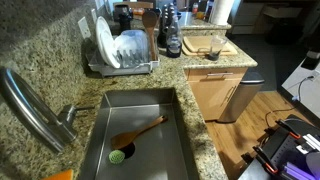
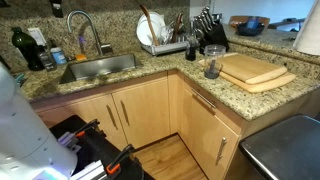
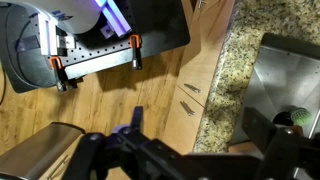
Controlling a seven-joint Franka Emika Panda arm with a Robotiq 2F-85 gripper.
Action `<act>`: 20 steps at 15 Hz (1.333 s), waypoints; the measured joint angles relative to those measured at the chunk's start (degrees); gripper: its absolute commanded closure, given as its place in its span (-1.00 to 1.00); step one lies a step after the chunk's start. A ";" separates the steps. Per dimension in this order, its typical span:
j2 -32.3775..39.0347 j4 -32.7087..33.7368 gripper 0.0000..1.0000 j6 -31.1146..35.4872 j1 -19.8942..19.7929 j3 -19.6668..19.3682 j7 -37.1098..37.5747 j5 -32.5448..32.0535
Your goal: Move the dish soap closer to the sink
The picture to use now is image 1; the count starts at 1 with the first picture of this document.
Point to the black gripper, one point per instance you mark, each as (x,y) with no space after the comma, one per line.
(311,64)

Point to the grey dish drying rack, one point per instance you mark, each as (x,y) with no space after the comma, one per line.
(133,69)

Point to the stainless steel sink basin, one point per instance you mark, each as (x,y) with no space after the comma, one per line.
(153,150)

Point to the white side table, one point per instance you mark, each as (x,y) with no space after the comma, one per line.
(308,91)

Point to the orange black bar clamp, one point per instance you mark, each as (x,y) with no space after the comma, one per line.
(289,130)

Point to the stainless steel trash can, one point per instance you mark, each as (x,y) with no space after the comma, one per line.
(241,96)

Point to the white aluminium bars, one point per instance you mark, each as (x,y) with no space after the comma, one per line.
(311,142)

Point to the large wooden cutting board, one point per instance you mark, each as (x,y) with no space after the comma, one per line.
(231,52)

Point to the black robot cart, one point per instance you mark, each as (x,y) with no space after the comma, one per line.
(283,150)

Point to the glass jar with lid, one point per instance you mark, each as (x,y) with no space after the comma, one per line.
(216,50)

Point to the white paper towel roll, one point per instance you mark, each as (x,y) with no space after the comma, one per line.
(220,11)

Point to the red black bar clamp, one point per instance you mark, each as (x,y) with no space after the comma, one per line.
(265,160)

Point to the wooden cabinet door under drawer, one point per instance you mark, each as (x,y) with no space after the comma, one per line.
(208,100)

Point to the small wooden cutting board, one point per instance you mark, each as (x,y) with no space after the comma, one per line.
(200,42)

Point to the wooden cabinet drawer front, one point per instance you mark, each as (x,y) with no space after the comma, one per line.
(196,74)

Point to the tall wooden spoon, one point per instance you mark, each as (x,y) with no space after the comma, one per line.
(150,21)

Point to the clear plastic container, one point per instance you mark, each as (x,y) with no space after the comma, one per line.
(133,43)

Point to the black coffee maker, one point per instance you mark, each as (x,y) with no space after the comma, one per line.
(124,18)

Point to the short wooden spoon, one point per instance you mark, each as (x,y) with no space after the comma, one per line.
(128,137)

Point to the white dinner plate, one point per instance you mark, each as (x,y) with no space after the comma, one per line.
(106,43)

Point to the green round scrubber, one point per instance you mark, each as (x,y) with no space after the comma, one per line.
(116,157)

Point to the orange sponge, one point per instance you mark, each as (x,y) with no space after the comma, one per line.
(61,175)

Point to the stainless steel faucet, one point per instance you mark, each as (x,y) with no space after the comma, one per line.
(31,111)

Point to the narrow white wall outlet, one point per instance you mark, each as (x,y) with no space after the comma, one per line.
(94,15)

